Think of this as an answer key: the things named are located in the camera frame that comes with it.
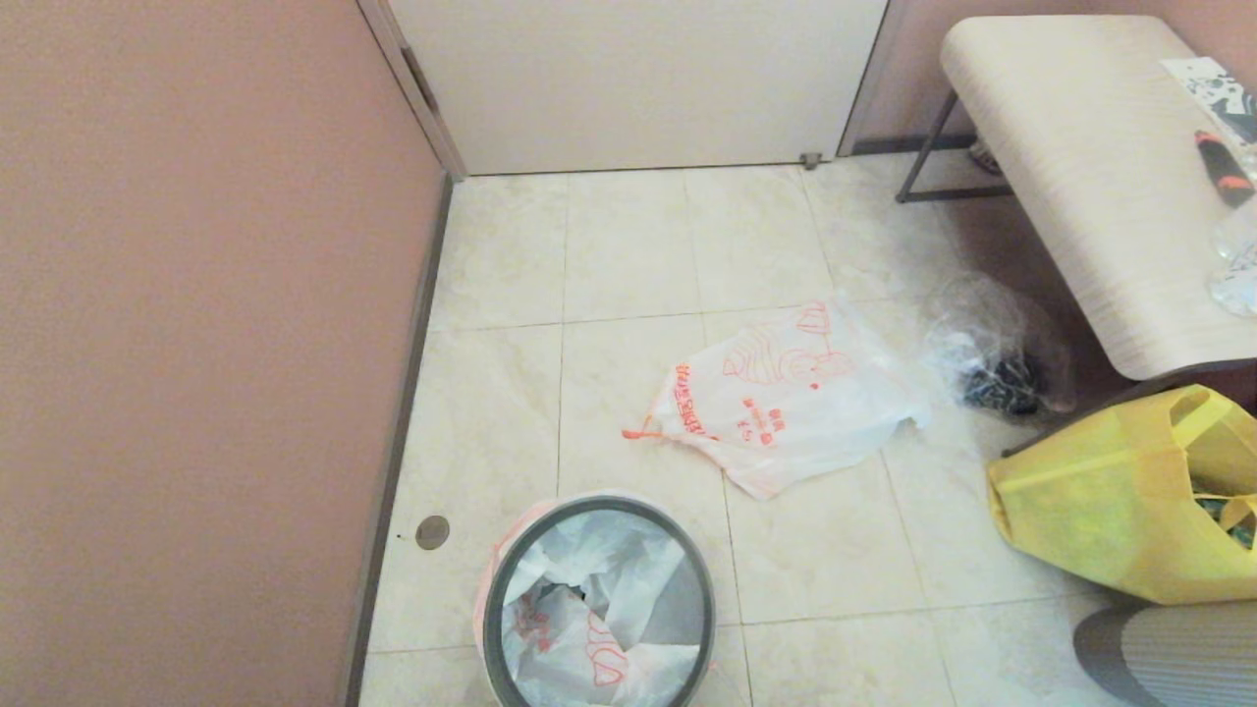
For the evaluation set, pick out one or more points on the small metal door stop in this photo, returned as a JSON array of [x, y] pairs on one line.
[[811, 160]]

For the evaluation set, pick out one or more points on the teal patterned packet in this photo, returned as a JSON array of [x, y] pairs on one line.
[[1237, 516]]

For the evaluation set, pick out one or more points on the white red-print plastic bag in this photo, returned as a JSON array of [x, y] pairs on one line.
[[589, 609]]

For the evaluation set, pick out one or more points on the yellow fabric tote bag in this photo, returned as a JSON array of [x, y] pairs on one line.
[[1100, 511]]

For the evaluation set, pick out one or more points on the white wood-grain table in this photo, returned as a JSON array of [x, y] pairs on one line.
[[1080, 147]]

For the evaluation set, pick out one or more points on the printed white paper sheet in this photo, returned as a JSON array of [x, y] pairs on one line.
[[1210, 83]]

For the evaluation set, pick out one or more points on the clear bag with black items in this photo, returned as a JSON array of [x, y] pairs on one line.
[[1002, 378]]

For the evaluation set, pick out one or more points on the grey ribbed bin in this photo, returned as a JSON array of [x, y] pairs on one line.
[[1178, 658]]

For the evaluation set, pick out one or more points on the grey baseboard strip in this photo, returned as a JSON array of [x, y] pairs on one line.
[[403, 393]]

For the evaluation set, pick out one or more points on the clear crumpled plastic bottle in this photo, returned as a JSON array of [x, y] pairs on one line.
[[1237, 275]]

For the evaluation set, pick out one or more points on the small grey floor object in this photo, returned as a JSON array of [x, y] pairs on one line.
[[984, 155]]

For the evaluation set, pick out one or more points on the white door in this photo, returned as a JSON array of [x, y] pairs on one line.
[[638, 79]]

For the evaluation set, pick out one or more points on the black orange tool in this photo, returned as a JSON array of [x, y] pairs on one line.
[[1226, 169]]

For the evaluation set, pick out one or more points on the round grey floor disc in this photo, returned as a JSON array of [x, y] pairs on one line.
[[432, 531]]

